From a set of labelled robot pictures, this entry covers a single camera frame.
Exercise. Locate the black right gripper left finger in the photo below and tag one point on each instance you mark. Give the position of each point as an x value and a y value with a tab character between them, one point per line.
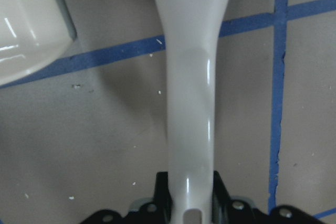
162	200

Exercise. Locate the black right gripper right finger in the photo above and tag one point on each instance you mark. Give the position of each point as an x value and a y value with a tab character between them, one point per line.
220	200

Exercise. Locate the white hand brush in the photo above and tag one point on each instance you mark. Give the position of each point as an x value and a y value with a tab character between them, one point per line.
191	29

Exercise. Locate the beige plastic dustpan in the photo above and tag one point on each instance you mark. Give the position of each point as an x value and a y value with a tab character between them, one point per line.
34	33

